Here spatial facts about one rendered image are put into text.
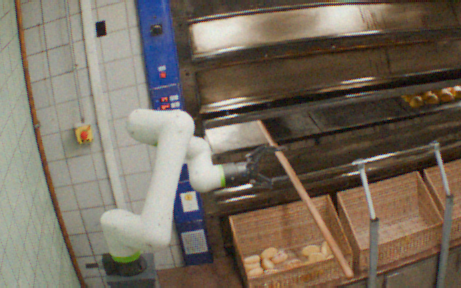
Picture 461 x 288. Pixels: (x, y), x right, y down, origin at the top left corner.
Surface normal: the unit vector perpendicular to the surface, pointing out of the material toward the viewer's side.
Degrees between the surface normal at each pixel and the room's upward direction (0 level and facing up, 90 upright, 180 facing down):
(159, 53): 90
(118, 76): 90
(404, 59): 70
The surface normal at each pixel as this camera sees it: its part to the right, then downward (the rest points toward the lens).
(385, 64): 0.09, 0.03
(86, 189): 0.14, 0.36
